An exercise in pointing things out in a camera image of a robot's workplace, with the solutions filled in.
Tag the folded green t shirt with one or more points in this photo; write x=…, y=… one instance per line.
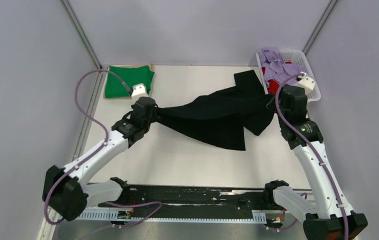
x=126, y=81

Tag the aluminium frame rail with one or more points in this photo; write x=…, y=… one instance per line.
x=68, y=8

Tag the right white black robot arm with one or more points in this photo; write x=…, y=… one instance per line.
x=331, y=216

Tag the black t shirt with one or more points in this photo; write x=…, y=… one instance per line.
x=220, y=118

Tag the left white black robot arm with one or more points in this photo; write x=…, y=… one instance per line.
x=68, y=190

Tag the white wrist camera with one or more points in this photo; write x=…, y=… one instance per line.
x=306, y=82
x=138, y=91

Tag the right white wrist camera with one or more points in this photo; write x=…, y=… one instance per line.
x=306, y=82

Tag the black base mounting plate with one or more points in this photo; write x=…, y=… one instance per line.
x=198, y=202

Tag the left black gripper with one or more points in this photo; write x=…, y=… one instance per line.
x=132, y=106

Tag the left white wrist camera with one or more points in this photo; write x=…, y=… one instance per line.
x=138, y=91

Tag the white plastic laundry basket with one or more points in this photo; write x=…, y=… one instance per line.
x=293, y=57

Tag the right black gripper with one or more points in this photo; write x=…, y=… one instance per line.
x=280, y=92

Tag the red t shirt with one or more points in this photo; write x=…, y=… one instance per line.
x=273, y=76

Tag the lilac t shirt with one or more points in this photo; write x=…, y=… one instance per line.
x=271, y=55

